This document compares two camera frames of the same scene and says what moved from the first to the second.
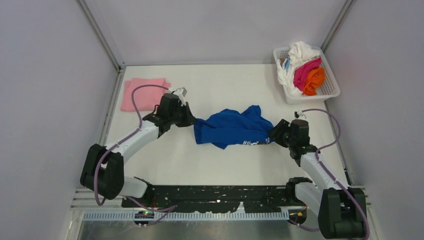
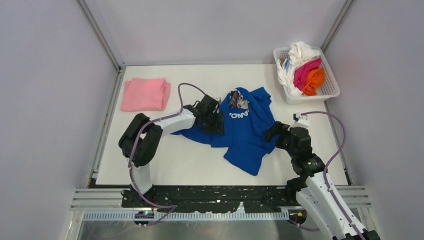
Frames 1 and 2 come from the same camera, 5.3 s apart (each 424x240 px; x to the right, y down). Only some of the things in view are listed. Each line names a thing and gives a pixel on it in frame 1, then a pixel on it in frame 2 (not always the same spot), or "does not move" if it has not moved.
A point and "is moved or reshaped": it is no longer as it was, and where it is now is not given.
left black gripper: (182, 112) → (216, 122)
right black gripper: (281, 133) does not move
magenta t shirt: (300, 77) does not move
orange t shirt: (316, 79) does not move
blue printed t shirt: (227, 127) is moved or reshaped
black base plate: (202, 199) does not move
